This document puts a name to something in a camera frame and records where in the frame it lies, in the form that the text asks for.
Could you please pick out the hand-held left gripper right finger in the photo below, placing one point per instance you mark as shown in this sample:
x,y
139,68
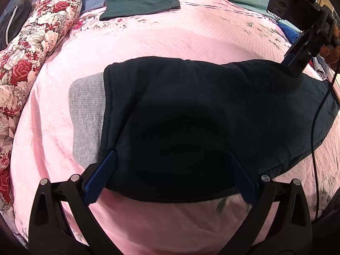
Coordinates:
x,y
243,180

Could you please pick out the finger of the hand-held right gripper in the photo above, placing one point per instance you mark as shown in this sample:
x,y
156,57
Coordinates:
x,y
288,58

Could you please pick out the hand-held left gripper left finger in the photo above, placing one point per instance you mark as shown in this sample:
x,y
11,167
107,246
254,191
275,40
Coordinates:
x,y
102,176

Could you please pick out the black pants with grey waistband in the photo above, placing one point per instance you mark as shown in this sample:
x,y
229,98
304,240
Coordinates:
x,y
186,111

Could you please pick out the dark green folded pants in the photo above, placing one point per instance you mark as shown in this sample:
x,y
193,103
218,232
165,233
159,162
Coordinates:
x,y
143,4

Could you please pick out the person's right hand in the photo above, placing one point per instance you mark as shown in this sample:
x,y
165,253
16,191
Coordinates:
x,y
332,55

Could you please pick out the blue folded cloth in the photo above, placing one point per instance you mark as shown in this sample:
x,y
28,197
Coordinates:
x,y
289,33

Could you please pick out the pink floral bed blanket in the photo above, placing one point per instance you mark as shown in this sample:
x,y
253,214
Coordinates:
x,y
164,39

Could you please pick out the red floral pillow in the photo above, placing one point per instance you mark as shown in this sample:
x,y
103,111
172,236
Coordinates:
x,y
32,45

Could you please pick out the dark grey bag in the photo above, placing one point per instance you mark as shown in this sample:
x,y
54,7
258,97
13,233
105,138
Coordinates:
x,y
16,24

